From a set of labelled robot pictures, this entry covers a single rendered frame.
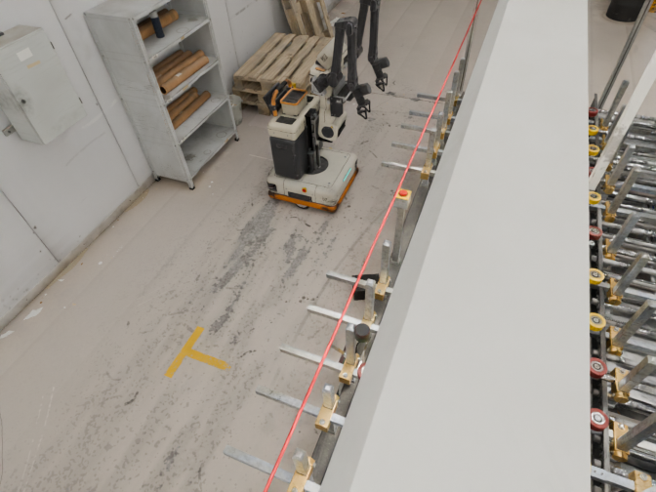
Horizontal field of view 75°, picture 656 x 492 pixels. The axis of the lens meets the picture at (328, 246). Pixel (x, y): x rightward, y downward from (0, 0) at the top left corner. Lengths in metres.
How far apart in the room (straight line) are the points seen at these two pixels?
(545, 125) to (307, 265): 3.16
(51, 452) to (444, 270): 3.12
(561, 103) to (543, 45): 0.09
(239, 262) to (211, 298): 0.39
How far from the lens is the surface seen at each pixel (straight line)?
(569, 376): 0.19
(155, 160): 4.38
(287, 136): 3.47
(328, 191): 3.61
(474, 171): 0.25
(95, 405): 3.24
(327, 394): 1.65
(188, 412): 2.97
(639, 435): 2.00
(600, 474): 1.91
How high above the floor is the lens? 2.61
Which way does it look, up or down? 48 degrees down
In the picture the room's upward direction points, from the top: 4 degrees counter-clockwise
